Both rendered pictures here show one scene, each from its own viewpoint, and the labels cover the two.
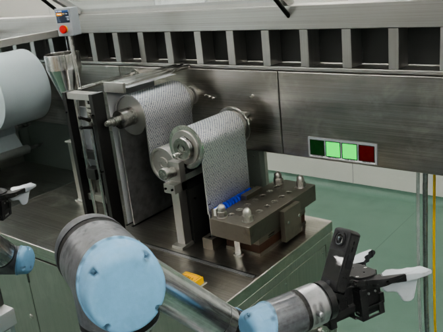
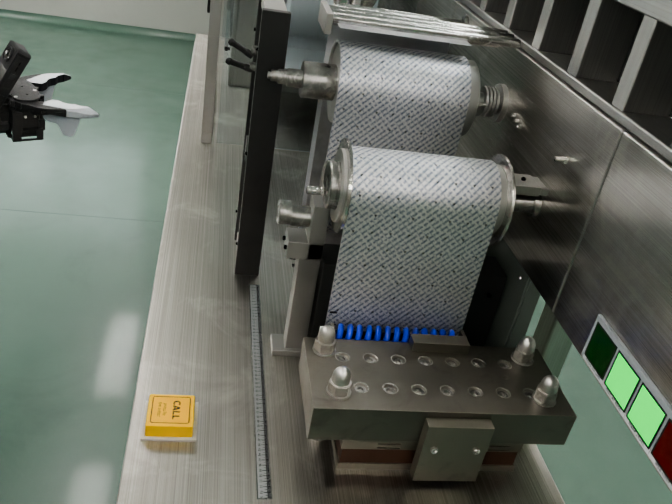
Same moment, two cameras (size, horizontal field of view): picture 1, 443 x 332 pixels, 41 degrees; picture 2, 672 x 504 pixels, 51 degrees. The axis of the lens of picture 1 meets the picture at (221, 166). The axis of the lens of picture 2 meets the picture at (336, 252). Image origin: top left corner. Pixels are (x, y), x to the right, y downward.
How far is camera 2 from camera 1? 1.19 m
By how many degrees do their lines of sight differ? 35
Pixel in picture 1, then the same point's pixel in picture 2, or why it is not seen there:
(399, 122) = not seen: outside the picture
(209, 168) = (358, 249)
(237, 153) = (453, 255)
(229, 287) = (202, 481)
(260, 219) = (361, 406)
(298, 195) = (508, 414)
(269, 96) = (587, 179)
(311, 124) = (618, 293)
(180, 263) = (233, 373)
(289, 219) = (442, 445)
